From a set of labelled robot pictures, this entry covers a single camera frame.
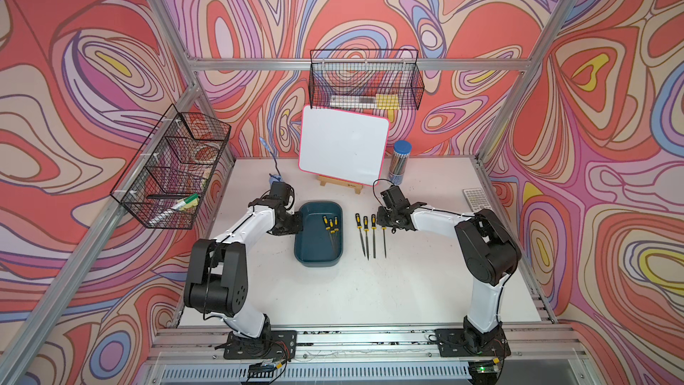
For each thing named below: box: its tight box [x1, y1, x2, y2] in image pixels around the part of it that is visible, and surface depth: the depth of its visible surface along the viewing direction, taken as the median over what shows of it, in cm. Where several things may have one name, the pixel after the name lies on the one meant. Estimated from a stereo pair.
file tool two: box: [363, 215, 369, 262], surface depth 100 cm
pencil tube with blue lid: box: [389, 139, 413, 186], surface depth 104 cm
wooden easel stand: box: [317, 174, 364, 195], surface depth 108 cm
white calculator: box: [462, 187, 493, 213], surface depth 107 cm
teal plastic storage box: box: [293, 200, 344, 268], surface depth 95 cm
